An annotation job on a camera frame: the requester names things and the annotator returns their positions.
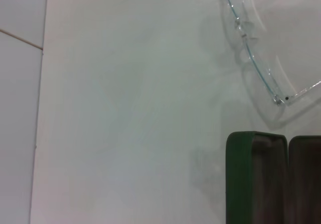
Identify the green glasses case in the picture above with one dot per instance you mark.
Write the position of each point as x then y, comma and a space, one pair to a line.
238, 178

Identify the clear plastic glasses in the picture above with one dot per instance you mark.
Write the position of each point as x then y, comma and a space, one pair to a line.
278, 99

